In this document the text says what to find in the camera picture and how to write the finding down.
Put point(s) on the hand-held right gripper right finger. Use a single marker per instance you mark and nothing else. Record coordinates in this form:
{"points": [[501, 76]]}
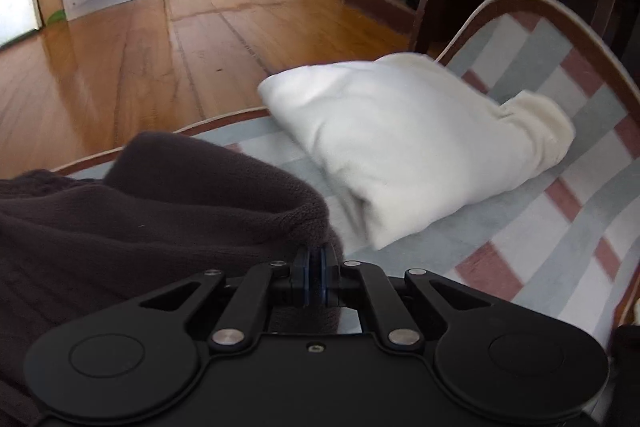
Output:
{"points": [[328, 277]]}

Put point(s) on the checkered rug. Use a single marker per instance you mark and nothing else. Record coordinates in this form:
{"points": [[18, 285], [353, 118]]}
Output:
{"points": [[525, 227]]}

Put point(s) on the cream folded sweater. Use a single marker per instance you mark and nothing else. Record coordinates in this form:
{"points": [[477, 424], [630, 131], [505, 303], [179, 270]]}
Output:
{"points": [[400, 132]]}

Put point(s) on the brown knit sweater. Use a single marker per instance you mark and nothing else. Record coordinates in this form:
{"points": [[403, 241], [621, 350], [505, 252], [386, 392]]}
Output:
{"points": [[150, 217]]}

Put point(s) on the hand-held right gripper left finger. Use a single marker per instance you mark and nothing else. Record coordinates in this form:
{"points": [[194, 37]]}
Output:
{"points": [[304, 277]]}

